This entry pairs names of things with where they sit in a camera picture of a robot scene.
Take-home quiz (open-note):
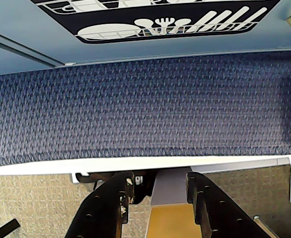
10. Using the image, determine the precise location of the gray yellow post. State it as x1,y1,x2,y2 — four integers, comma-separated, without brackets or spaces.
145,168,195,238

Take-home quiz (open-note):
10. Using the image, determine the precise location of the blue toy kitchen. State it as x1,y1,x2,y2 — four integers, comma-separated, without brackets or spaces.
0,0,291,76

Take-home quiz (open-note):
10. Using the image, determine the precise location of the black bar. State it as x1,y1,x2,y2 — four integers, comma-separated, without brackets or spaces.
3,219,21,234

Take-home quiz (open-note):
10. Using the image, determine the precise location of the blue textured floor mat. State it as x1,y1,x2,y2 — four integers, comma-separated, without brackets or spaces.
0,51,291,170

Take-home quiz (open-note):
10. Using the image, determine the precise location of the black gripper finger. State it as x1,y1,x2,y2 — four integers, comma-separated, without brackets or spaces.
65,172,136,238
186,172,281,238

